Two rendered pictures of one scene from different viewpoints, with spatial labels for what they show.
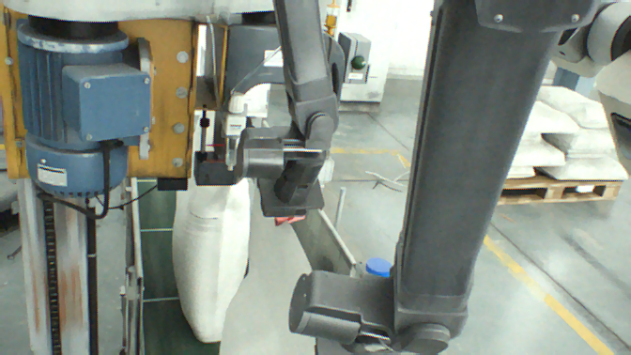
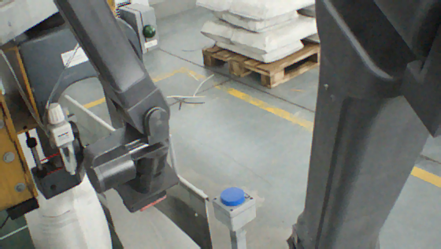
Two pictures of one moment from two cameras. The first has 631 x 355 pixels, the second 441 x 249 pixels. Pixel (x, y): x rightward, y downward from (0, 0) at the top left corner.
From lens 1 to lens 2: 12 cm
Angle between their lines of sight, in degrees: 12
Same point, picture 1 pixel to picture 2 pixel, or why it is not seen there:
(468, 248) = (376, 228)
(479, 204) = (387, 202)
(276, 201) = (137, 195)
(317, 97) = (143, 95)
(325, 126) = (161, 118)
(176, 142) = (11, 170)
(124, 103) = not seen: outside the picture
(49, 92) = not seen: outside the picture
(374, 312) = not seen: outside the picture
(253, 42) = (47, 51)
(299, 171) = (150, 165)
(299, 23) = (102, 39)
